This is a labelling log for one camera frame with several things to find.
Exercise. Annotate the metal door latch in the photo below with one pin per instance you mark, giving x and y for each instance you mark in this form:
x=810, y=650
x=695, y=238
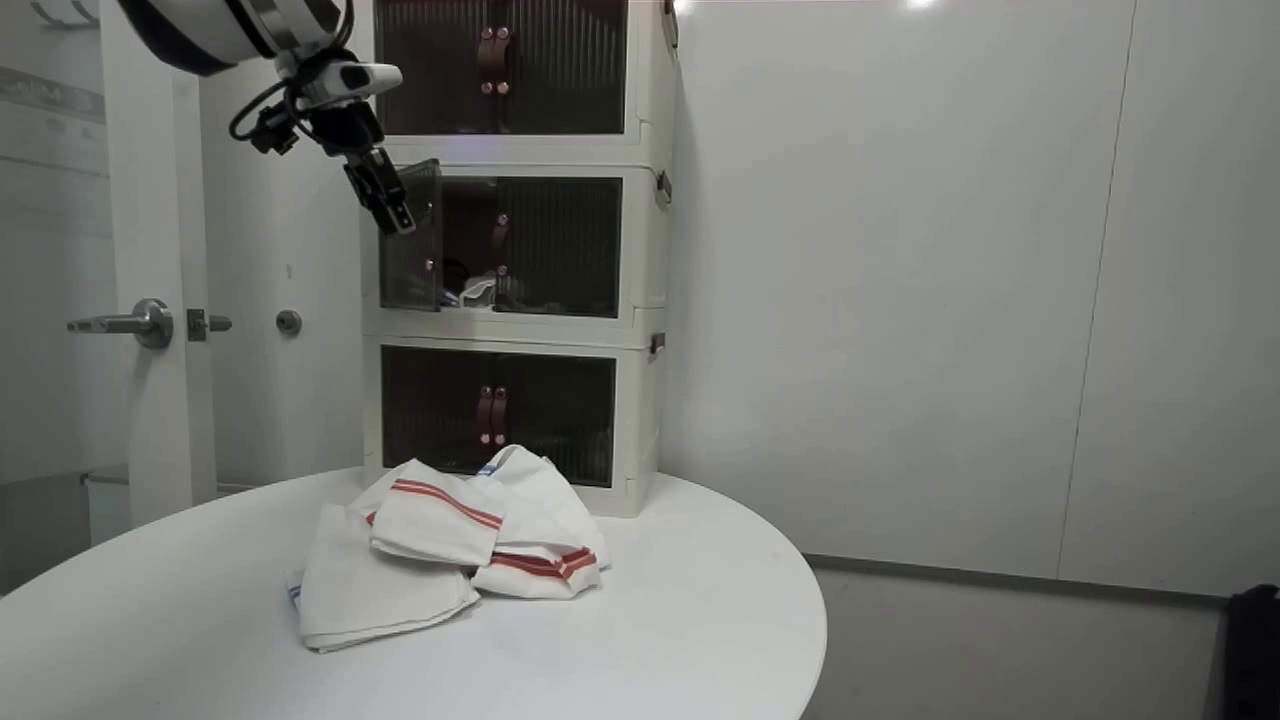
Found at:
x=204, y=321

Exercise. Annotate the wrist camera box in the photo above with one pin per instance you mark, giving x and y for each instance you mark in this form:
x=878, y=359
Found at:
x=351, y=78

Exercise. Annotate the white towel red stripes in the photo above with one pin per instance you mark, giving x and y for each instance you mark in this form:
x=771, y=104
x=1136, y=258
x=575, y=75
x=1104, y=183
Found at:
x=544, y=527
x=433, y=515

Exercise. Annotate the white room door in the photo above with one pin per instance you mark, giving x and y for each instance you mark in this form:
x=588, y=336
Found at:
x=152, y=202

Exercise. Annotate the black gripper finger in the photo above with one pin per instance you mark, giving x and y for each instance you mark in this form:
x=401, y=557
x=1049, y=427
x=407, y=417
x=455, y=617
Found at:
x=401, y=184
x=376, y=206

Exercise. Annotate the white stacked cabinet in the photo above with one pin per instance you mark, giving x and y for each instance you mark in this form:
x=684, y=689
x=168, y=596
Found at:
x=643, y=265

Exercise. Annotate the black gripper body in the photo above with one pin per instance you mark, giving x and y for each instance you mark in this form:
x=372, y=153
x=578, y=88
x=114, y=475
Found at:
x=346, y=129

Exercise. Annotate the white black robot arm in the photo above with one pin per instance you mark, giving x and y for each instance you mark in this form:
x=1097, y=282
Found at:
x=223, y=24

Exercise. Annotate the white cloth inside cabinet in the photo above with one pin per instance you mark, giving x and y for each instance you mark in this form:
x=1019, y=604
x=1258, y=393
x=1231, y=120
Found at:
x=472, y=291

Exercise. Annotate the white towel blue stripes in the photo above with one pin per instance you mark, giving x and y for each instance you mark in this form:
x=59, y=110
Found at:
x=372, y=594

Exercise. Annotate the dark transparent cabinet door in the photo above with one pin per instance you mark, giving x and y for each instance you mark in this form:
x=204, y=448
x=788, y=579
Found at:
x=419, y=261

